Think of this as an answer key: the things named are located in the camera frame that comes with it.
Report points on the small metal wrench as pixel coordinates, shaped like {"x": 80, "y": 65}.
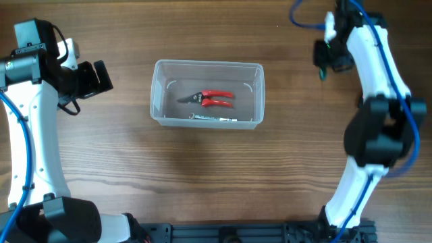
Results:
{"x": 219, "y": 119}

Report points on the green handled screwdriver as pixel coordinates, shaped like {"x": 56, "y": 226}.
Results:
{"x": 323, "y": 73}

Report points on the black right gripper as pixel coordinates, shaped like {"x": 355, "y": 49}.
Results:
{"x": 324, "y": 57}

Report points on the red handled cutters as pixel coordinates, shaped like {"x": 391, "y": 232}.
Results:
{"x": 205, "y": 98}

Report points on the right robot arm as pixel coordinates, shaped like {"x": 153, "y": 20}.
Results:
{"x": 382, "y": 139}

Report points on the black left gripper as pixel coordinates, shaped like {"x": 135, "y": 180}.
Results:
{"x": 89, "y": 79}

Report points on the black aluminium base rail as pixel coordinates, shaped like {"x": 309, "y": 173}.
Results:
{"x": 288, "y": 232}

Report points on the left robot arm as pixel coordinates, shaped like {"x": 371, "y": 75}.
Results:
{"x": 40, "y": 77}

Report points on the clear plastic storage container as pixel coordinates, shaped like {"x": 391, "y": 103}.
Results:
{"x": 175, "y": 79}

